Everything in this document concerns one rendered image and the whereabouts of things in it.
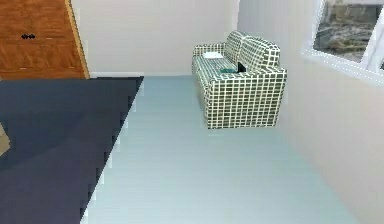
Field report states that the green white checked sofa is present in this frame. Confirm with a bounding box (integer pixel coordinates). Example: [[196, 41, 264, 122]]
[[191, 30, 288, 130]]

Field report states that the white flat item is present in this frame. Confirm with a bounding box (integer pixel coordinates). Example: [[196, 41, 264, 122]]
[[203, 51, 224, 60]]

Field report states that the brown wooden room door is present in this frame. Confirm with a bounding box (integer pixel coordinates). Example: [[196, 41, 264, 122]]
[[0, 0, 91, 81]]

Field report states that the white framed window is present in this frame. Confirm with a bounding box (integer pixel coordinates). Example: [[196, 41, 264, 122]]
[[300, 0, 384, 86]]

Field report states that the beige furniture corner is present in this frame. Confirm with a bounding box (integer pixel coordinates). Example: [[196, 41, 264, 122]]
[[0, 123, 11, 157]]

